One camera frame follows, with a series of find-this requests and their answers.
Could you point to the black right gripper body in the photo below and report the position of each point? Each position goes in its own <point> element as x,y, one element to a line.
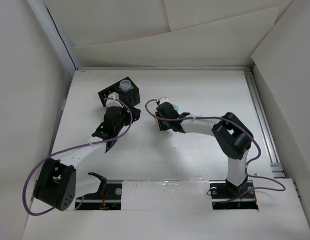
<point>164,125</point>

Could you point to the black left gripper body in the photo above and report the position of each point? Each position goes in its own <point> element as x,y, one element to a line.
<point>125,120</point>

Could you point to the clear jar of paper clips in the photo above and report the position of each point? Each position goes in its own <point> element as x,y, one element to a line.
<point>125,85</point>

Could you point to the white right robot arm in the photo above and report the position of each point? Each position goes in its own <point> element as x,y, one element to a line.
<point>234,143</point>

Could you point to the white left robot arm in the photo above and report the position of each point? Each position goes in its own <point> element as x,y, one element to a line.
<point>63,180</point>

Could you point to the blue highlighter marker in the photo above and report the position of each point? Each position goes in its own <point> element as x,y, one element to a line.
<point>176,108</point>

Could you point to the black two-compartment organizer box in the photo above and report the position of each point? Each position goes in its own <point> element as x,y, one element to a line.
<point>132,97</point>

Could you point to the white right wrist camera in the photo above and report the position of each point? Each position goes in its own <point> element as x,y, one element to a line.
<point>162,100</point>

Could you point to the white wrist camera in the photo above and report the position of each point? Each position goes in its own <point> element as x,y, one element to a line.
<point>112,100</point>
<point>162,100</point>

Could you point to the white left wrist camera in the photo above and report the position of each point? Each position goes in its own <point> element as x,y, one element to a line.
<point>112,100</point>

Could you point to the aluminium rail back edge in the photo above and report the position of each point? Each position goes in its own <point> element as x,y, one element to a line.
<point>166,68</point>

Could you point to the aluminium rail edge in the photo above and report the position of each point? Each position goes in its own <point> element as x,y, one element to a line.
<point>268,142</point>
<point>166,68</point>

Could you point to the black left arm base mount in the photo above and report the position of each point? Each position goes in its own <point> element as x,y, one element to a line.
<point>95,192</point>

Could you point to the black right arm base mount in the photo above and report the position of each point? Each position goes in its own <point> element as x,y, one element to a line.
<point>226,197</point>

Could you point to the aluminium rail right edge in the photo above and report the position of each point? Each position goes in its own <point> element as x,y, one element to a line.
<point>268,142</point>

